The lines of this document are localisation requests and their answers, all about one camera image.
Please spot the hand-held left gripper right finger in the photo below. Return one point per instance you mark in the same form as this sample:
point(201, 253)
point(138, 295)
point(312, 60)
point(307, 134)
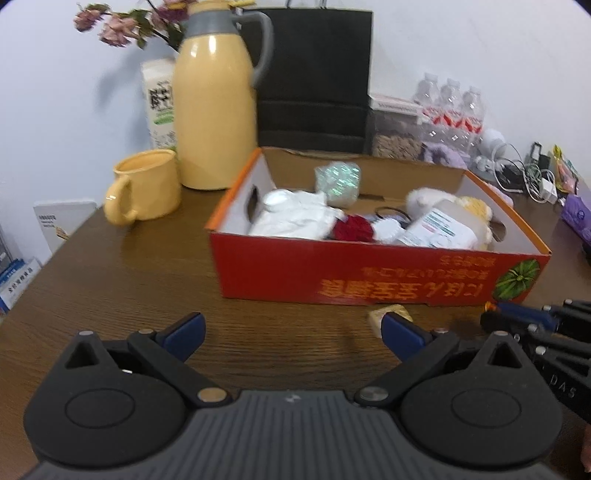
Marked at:
point(404, 337)

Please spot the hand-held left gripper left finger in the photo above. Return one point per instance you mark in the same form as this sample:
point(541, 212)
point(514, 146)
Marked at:
point(184, 334)

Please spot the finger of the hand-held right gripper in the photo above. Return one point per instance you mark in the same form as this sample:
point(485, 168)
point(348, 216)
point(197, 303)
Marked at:
point(524, 314)
point(545, 334)

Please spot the gold candy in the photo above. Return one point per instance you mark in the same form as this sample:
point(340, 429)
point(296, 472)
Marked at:
point(376, 318)

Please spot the clear plastic wipes box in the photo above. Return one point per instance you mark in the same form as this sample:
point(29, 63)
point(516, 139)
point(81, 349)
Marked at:
point(438, 228)

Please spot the yellow corgi plush toy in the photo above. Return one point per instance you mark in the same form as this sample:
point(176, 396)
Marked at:
point(475, 210)

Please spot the red cardboard box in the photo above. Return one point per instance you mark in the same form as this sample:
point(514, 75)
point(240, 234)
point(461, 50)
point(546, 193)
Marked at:
point(286, 272)

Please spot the red fabric rose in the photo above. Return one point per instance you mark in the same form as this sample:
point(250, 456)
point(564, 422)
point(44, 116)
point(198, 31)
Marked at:
point(352, 228)

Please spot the white round lid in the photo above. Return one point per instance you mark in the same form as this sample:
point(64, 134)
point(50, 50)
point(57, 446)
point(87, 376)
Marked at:
point(276, 199)

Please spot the iridescent plastic bag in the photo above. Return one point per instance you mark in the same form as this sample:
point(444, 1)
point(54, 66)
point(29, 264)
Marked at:
point(339, 182)

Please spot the purple tissue packet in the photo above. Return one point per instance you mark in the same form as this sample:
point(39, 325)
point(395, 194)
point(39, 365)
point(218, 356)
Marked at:
point(577, 217)

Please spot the white charger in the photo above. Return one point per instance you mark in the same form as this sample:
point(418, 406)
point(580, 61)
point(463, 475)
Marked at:
point(549, 190)

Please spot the black power adapter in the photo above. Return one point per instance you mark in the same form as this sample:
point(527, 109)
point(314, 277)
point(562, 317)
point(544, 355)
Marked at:
point(511, 176)

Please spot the colourful snack packets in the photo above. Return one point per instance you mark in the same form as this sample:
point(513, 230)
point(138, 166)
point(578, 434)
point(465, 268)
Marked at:
point(565, 170)

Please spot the yellow mug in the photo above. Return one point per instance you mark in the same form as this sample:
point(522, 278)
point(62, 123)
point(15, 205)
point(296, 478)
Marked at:
point(147, 184)

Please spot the white printed carton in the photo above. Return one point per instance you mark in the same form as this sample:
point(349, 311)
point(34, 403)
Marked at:
point(64, 221)

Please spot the blue and white boxes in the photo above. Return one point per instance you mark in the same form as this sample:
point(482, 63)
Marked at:
point(18, 284)

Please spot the small white desk fan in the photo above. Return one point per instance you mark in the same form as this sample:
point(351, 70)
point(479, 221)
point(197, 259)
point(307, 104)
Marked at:
point(491, 141)

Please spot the purple fluffy headband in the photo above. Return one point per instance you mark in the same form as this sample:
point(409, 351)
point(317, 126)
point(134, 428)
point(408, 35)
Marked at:
point(445, 156)

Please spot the clear container of nuts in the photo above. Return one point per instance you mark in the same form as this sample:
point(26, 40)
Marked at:
point(397, 145)

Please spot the clear water bottle red label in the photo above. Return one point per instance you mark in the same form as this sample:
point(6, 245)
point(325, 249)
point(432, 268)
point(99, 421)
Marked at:
point(425, 92)
point(450, 101)
point(472, 108)

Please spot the yellow thermos jug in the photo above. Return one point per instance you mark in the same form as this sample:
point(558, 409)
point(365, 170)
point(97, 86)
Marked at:
point(214, 115)

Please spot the white milk carton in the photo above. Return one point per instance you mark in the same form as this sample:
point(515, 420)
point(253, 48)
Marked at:
point(159, 106)

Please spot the white flat box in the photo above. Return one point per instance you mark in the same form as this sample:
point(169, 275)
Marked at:
point(395, 105)

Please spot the black paper bag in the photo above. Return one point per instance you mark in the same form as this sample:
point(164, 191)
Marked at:
point(314, 69)

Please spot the dried pink flower bouquet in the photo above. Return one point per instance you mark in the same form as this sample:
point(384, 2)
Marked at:
point(115, 30)

